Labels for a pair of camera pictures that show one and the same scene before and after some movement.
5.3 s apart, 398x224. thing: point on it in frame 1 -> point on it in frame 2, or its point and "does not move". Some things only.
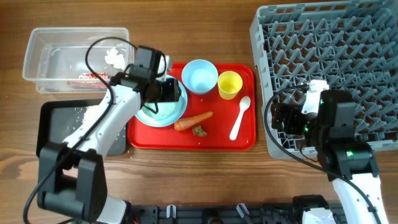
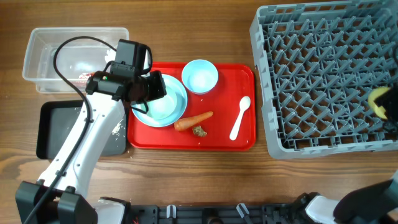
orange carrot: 187,122 does not move
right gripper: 280,116 -> 389,104
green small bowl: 168,112 does not move
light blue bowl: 199,76 does not move
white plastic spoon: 244,103 does not move
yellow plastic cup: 229,83 -> 374,92
